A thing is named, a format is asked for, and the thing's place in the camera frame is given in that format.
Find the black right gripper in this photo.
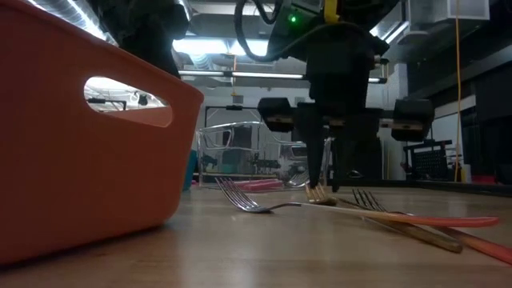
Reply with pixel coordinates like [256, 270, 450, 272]
[257, 22, 436, 194]

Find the gold metal fork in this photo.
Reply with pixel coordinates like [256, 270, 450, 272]
[304, 182, 464, 254]

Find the orange-handled silver fork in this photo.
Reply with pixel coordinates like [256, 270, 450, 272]
[351, 189, 512, 266]
[214, 177, 501, 229]

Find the tall black cabinet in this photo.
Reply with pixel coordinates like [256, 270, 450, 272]
[347, 134, 383, 180]

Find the bright ceiling light panel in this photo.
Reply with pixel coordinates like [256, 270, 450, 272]
[171, 38, 269, 57]

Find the clear plastic bin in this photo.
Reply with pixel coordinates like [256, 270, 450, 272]
[194, 120, 333, 189]

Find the black perforated cart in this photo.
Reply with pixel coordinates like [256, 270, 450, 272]
[402, 138, 462, 182]

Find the long tube light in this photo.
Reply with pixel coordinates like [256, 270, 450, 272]
[178, 70, 387, 84]

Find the whiteboard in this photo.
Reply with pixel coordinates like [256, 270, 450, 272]
[434, 112, 465, 145]

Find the dark box with green light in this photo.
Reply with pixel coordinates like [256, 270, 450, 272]
[266, 0, 323, 55]

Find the blue plastic bin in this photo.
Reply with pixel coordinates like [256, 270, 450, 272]
[182, 149, 199, 192]

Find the orange plastic bin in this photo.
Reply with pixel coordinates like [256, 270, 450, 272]
[0, 0, 205, 266]

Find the white ceiling box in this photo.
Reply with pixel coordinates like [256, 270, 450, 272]
[407, 0, 491, 23]

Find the black metal table frame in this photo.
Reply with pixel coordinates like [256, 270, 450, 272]
[347, 178, 512, 198]

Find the silver ribbed air duct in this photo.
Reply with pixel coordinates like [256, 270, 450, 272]
[27, 0, 117, 45]

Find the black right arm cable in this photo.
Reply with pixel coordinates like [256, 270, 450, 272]
[233, 0, 317, 64]

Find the yellow hanging cable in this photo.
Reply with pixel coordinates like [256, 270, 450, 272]
[454, 0, 463, 183]

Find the yellow cable tag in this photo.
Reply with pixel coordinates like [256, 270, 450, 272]
[322, 0, 341, 24]

